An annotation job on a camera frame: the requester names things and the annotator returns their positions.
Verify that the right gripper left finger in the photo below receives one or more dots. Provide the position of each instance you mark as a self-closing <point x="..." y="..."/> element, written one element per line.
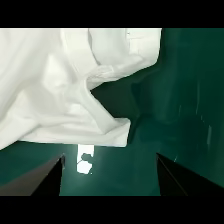
<point x="43" y="180"/>

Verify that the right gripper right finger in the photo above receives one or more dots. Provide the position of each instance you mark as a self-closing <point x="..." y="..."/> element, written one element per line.
<point x="180" y="181"/>

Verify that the white shirt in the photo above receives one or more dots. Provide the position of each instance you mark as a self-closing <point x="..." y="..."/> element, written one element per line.
<point x="50" y="90"/>

